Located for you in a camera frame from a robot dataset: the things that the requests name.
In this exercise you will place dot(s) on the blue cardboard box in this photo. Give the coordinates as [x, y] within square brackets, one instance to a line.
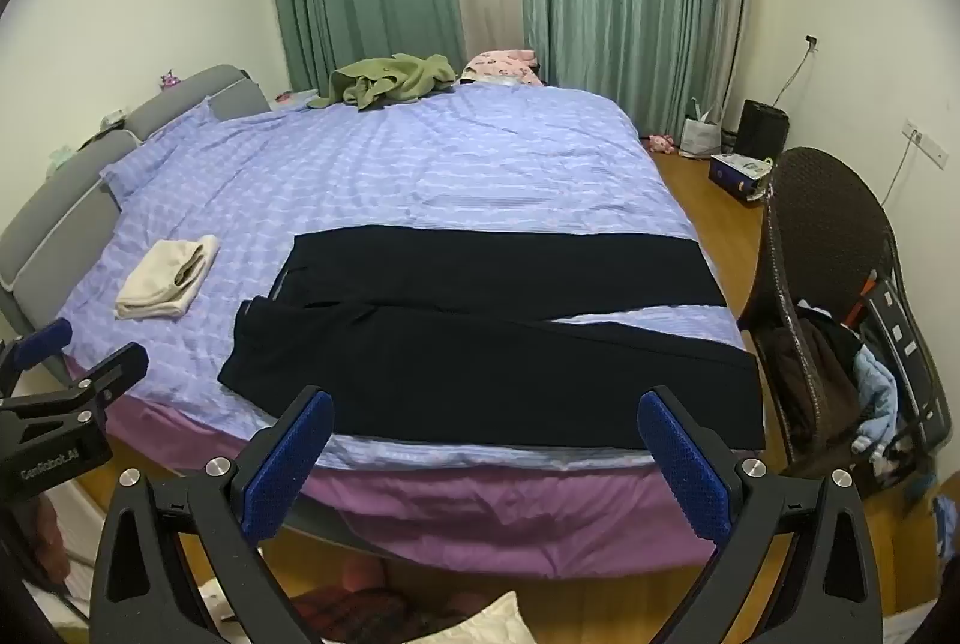
[731, 171]

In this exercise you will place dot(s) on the purple mattress cover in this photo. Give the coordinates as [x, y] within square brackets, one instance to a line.
[487, 509]

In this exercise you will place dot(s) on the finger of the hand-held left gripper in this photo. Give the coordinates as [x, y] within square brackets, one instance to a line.
[112, 374]
[45, 340]

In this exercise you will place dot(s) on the light blue garment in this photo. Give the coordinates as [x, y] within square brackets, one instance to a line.
[879, 389]

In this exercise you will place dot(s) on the pink plush toy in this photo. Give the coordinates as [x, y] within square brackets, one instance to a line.
[664, 143]

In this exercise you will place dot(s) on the grey padded headboard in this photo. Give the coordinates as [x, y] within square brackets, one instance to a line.
[67, 194]

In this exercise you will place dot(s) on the white shopping bag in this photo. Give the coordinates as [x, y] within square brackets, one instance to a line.
[701, 135]

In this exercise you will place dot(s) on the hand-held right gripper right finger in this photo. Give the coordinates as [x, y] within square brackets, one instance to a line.
[686, 471]

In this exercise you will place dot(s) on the cream folded cloth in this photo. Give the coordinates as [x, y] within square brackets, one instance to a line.
[161, 284]

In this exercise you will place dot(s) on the green garment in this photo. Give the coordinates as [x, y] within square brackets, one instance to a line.
[390, 77]

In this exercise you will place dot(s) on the blue striped bed sheet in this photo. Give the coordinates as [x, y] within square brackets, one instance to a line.
[412, 164]

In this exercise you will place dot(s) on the pink patterned garment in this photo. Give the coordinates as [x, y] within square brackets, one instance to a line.
[499, 65]

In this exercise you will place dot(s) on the brown wicker chair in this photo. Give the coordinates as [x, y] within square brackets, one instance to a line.
[825, 216]

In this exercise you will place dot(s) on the dark brown garment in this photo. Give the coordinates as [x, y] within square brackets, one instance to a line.
[806, 381]

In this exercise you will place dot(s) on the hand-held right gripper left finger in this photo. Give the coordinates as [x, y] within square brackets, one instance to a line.
[289, 464]

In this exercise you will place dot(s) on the black pants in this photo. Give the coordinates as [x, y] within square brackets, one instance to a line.
[487, 351]

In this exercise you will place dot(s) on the cream pillow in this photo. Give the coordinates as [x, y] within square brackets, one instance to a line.
[487, 621]

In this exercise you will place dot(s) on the red plaid cloth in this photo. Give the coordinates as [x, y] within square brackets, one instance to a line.
[360, 618]

